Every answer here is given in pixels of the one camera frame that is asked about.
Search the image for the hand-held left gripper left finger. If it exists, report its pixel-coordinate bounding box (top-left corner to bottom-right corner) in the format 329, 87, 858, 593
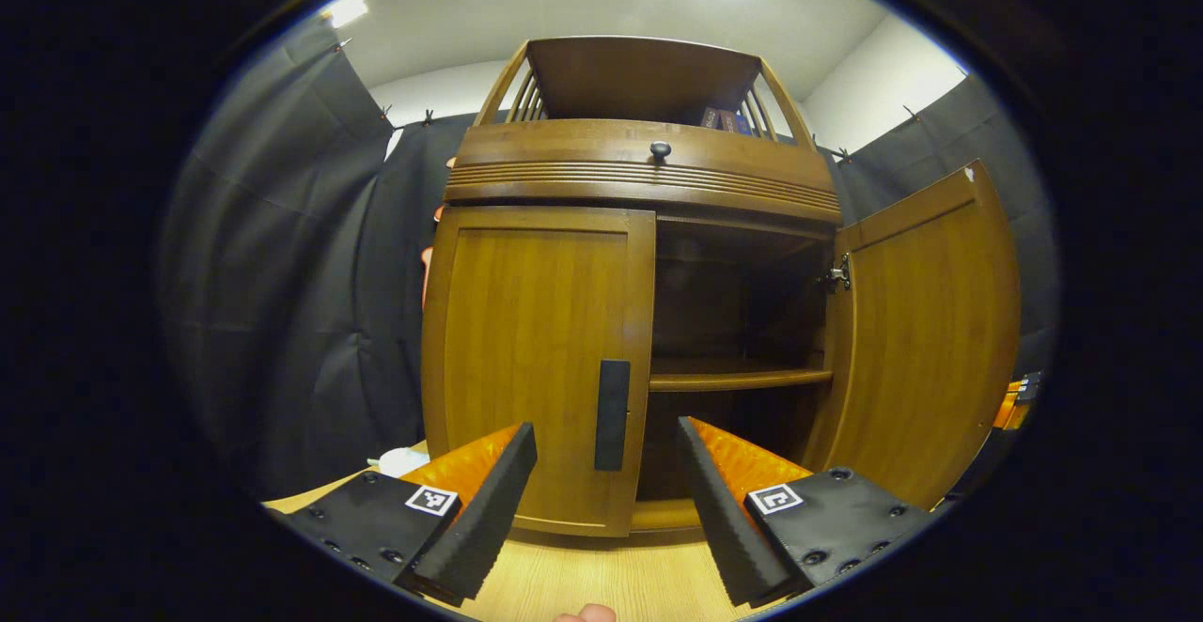
280, 422, 539, 607

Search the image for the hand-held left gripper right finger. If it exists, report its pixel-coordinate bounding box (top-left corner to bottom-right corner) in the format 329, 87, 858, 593
675, 417, 941, 609

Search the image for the wooden cabinet door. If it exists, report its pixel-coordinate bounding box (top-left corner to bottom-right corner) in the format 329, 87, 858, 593
421, 206, 657, 538
804, 160, 1023, 510

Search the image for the black door handle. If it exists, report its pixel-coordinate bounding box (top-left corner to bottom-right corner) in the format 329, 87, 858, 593
595, 360, 632, 472

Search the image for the wooden double-door shoe cabinet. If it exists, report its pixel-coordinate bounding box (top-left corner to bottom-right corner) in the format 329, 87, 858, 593
420, 36, 1023, 540

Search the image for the wooden inner cabinet shelf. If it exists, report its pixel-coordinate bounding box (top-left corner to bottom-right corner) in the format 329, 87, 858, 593
648, 366, 835, 394

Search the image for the wooden cabinet drawer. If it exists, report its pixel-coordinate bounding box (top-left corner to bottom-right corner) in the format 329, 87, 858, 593
444, 119, 843, 226

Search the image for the small white object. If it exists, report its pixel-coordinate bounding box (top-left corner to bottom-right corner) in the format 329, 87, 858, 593
378, 448, 430, 479

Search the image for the black backdrop cloth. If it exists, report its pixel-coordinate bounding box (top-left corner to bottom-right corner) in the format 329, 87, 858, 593
160, 16, 1058, 501

